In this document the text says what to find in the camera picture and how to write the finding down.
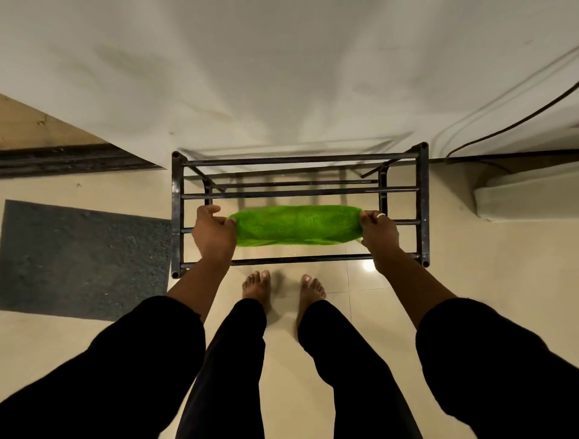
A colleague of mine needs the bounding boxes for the person's left foot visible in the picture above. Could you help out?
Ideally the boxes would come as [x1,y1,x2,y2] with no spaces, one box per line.
[242,270,272,314]

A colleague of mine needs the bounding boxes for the grey doormat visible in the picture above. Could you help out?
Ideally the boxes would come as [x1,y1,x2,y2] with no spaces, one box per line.
[0,199,173,322]

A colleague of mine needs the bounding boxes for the black long-sleeved top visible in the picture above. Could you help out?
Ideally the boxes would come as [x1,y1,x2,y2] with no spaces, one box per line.
[0,296,579,439]

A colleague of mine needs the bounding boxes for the black cable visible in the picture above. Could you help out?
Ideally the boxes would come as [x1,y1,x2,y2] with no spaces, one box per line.
[445,81,579,160]

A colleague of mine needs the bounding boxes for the person's right hand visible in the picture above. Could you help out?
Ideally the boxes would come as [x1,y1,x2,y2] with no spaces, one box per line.
[359,210,400,264]

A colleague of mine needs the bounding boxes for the brown wooden door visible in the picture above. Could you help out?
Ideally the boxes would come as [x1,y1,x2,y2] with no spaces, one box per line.
[0,93,107,151]

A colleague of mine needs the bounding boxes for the green fluffy cloth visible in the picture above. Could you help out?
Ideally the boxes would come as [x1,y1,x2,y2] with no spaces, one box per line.
[228,205,365,248]

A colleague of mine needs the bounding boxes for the person's left forearm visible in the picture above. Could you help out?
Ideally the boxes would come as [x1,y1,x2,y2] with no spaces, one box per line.
[166,253,232,324]

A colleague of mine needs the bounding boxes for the black metal rack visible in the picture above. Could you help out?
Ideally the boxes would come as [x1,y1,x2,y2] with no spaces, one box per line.
[170,142,430,280]

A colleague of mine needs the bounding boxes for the person's left hand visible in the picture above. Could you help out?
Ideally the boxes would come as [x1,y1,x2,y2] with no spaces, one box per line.
[192,204,238,266]

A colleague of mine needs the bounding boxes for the person's foot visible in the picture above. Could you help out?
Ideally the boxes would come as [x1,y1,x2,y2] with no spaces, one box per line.
[242,270,272,314]
[296,274,327,336]

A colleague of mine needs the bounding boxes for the person's right foot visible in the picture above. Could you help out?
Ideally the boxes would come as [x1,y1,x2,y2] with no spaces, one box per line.
[296,274,327,336]

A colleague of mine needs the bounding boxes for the person's right forearm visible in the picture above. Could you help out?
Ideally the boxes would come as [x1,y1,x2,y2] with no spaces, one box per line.
[372,246,458,329]

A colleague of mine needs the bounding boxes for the dark door threshold track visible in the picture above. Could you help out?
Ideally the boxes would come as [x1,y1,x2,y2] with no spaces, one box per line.
[0,143,164,180]

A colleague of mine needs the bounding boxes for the white stone step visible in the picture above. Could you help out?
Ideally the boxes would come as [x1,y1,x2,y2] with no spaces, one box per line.
[473,161,579,223]

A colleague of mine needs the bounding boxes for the black trousers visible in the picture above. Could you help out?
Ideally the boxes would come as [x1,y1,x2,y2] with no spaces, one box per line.
[176,298,424,439]

